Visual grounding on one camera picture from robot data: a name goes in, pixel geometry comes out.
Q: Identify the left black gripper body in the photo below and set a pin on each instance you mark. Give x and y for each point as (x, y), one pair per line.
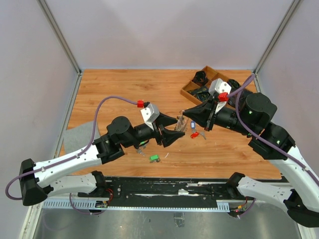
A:
(144, 133)

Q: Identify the grey felt pad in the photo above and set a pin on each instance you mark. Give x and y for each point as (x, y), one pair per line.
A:
(77, 137)

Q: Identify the wooden compartment tray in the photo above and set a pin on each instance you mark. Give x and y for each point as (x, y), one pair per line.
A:
(212, 74)

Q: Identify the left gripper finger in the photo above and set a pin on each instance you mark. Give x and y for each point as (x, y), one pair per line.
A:
(168, 137)
(166, 120)

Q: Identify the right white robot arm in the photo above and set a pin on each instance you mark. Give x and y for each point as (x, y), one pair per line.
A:
(272, 142)

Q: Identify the rolled dark tie top-left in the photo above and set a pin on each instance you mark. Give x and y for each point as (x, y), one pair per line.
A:
(200, 78)

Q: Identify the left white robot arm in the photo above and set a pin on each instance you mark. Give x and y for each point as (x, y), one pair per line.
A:
(54, 177)

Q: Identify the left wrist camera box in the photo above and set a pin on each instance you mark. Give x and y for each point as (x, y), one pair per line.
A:
(150, 113)

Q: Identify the plain silver key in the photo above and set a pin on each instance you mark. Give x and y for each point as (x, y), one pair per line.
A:
(203, 135)

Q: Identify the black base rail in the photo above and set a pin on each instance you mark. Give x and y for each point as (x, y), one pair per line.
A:
(164, 193)

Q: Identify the red tagged key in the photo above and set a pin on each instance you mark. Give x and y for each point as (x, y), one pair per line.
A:
(194, 135)

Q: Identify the rolled dark tie top-right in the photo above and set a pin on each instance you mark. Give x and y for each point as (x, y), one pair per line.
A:
(233, 84)

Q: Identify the rolled dark tie front-left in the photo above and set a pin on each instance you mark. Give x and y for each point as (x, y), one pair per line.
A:
(201, 93)

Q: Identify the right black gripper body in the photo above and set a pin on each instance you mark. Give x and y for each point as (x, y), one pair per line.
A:
(226, 117)

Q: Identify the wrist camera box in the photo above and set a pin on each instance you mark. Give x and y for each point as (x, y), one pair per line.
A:
(150, 113)
(219, 86)

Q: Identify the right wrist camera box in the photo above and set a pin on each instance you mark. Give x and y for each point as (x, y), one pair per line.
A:
(219, 86)

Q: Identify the green tagged key lower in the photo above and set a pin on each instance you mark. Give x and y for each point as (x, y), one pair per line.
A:
(154, 158)

